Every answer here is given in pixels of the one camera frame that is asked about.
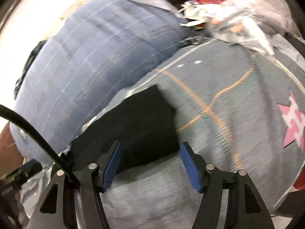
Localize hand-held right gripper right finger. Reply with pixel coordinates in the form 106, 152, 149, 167
180, 142, 272, 229

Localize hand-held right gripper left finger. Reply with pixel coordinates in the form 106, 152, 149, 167
27, 141, 123, 229

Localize black pants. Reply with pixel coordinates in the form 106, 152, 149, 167
62, 84, 181, 175

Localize person's left forearm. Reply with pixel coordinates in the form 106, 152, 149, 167
0, 120, 26, 179

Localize blue striped bagged garment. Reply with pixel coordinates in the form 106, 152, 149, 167
10, 0, 191, 166

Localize clear plastic bag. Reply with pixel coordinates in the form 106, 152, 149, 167
181, 0, 296, 56

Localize black cable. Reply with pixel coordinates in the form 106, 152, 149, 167
0, 104, 79, 184

